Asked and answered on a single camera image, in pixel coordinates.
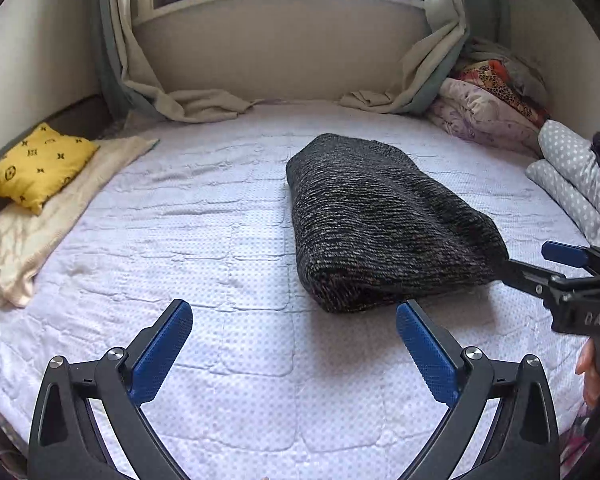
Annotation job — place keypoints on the right beige green curtain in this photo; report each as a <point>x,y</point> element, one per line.
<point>426,65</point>

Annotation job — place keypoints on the grey folded cloth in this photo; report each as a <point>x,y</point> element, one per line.
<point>527,78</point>

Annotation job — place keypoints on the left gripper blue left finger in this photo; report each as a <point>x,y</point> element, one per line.
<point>129,377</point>

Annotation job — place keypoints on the left beige green curtain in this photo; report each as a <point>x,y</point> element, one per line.
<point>129,82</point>

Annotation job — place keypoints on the person right hand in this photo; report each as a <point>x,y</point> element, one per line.
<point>586,367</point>

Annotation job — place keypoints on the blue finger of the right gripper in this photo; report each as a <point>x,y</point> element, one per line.
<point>579,257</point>
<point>532,280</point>

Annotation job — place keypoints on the dark bed headboard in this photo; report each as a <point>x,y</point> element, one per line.
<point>89,117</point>

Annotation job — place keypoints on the yellow patterned cushion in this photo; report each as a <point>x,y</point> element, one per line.
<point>38,168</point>

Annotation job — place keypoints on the cream blanket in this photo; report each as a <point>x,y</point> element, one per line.
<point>27,240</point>

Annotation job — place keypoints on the black grey knit zip jacket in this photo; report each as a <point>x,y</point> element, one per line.
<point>371,229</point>

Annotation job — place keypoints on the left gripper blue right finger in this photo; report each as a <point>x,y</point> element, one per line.
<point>460,378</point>

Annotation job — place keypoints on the grey polka dot duvet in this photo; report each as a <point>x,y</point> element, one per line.
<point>570,174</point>

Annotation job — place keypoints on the orange leopard print cloth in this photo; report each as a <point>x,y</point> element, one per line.
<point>492,76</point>

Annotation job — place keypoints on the beige green curtain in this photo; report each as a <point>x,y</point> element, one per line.
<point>426,65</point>
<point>129,82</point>

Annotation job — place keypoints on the white dotted bed quilt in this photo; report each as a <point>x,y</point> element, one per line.
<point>268,385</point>

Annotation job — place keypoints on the purple floral folded quilt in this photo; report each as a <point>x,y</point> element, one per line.
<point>470,113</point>

